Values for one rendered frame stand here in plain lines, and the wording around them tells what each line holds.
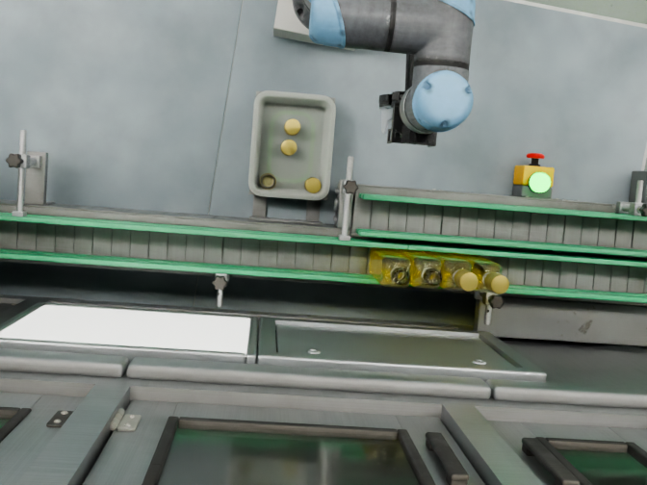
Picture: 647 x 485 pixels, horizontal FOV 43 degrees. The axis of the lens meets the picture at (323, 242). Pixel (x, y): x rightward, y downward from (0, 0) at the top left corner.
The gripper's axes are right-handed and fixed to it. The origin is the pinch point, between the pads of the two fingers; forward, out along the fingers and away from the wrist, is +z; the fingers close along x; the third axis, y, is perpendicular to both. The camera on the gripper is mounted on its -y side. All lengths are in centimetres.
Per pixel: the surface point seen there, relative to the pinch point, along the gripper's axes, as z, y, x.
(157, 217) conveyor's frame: 30, 25, -44
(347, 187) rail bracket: 16.9, 15.1, -6.8
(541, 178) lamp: 33, 10, 37
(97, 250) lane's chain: 30, 32, -56
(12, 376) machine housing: -24, 45, -56
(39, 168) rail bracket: 32, 17, -69
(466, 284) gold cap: 1.7, 30.5, 14.5
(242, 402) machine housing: -25, 46, -24
